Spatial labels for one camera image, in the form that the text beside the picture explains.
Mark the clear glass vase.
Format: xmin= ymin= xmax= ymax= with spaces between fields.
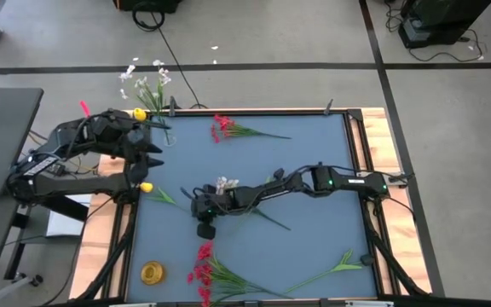
xmin=158 ymin=108 xmax=178 ymax=148

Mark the yellow tulip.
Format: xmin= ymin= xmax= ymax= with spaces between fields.
xmin=132 ymin=107 xmax=173 ymax=130
xmin=138 ymin=181 xmax=189 ymax=212

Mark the black floor box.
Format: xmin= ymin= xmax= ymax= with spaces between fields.
xmin=112 ymin=0 xmax=183 ymax=14

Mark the black desk base frame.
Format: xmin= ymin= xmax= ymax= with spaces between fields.
xmin=2 ymin=194 xmax=90 ymax=282

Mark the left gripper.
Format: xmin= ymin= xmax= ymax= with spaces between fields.
xmin=121 ymin=125 xmax=165 ymax=184

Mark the black vacuum cable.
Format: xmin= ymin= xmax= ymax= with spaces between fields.
xmin=384 ymin=0 xmax=489 ymax=64

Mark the white flower bunch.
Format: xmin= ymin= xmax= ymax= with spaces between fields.
xmin=118 ymin=58 xmax=174 ymax=144
xmin=214 ymin=175 xmax=292 ymax=232

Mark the black frame strut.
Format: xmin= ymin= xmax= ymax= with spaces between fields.
xmin=364 ymin=200 xmax=432 ymax=298
xmin=74 ymin=200 xmax=140 ymax=302

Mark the wooden table board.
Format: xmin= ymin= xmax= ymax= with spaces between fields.
xmin=68 ymin=106 xmax=434 ymax=302

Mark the black floor cable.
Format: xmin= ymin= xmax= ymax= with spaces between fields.
xmin=130 ymin=0 xmax=209 ymax=111

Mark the red flower bunch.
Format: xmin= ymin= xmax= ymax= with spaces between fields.
xmin=186 ymin=239 xmax=293 ymax=307
xmin=210 ymin=113 xmax=292 ymax=145

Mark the black desk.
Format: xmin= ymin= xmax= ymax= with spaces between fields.
xmin=0 ymin=87 xmax=45 ymax=198

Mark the white box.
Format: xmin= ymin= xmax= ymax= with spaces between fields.
xmin=45 ymin=194 xmax=94 ymax=238

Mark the black table frame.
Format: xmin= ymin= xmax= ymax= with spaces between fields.
xmin=100 ymin=107 xmax=400 ymax=307

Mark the yellow tape roll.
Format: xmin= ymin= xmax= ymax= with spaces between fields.
xmin=140 ymin=260 xmax=166 ymax=287

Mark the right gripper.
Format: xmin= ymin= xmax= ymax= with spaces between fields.
xmin=180 ymin=186 xmax=236 ymax=223

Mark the black caster wheel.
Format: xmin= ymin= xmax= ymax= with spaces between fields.
xmin=11 ymin=270 xmax=45 ymax=289

